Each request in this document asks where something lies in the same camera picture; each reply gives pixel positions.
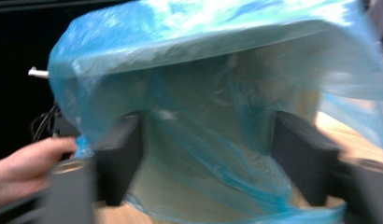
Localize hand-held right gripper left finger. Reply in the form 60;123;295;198
94;112;145;207

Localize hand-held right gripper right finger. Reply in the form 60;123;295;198
271;110;342;207

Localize blue plastic bag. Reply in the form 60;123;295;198
48;0;383;224

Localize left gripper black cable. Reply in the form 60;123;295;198
30;105;61;143

